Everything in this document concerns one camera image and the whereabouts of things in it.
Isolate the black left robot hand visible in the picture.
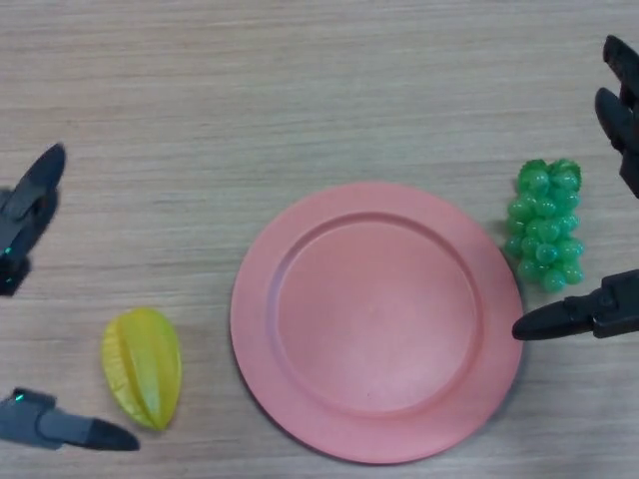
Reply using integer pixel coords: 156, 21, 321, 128
0, 143, 141, 453

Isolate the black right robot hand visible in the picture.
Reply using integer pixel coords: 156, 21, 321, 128
512, 34, 639, 342

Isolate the yellow starfruit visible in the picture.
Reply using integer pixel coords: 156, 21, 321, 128
101, 307, 184, 431

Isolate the pink round plate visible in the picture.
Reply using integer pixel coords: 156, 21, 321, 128
230, 182, 525, 455

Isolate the green grape bunch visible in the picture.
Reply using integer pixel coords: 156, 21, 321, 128
504, 158, 585, 294

